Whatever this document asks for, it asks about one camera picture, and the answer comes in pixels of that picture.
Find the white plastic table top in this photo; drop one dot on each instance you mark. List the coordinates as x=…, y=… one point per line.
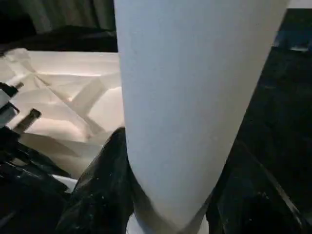
x=73, y=92

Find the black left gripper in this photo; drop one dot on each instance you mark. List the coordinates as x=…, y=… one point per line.
x=8, y=107

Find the white plastic table leg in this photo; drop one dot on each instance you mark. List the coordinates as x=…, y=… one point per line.
x=195, y=97

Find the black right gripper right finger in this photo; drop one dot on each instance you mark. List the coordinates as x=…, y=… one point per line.
x=256, y=195

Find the grey pleated curtain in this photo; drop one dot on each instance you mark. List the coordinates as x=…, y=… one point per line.
x=73, y=12

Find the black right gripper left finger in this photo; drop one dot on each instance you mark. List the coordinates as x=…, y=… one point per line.
x=102, y=190

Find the black work mat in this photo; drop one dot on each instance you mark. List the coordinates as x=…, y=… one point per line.
x=280, y=97

